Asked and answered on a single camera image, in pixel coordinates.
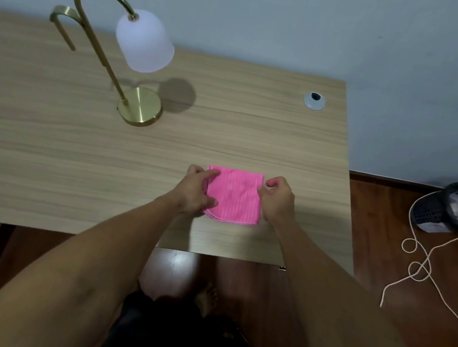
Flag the person's right hand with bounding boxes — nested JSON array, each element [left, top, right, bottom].
[[251, 173, 302, 231]]

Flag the person's left hand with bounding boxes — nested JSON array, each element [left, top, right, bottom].
[[167, 161, 225, 221]]

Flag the pink cloth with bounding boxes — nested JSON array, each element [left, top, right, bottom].
[[198, 164, 268, 229]]

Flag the person's right forearm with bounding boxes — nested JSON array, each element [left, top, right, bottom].
[[252, 215, 458, 347]]

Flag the person's left forearm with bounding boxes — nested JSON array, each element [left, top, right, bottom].
[[0, 164, 185, 347]]

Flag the wooden desk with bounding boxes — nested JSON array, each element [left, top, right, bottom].
[[0, 11, 388, 286]]

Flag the person's foot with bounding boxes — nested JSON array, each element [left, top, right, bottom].
[[191, 280, 222, 319]]

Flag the person's black shorts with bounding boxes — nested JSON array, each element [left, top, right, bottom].
[[95, 284, 314, 347]]

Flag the gold desk lamp white shade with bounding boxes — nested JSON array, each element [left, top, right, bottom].
[[33, 0, 184, 131]]

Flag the black mesh waste bin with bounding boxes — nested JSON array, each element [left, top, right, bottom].
[[407, 174, 458, 239]]

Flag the grey cable grommet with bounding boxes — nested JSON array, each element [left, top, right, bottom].
[[302, 90, 328, 112]]

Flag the white cable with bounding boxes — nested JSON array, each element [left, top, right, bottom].
[[279, 142, 458, 347]]

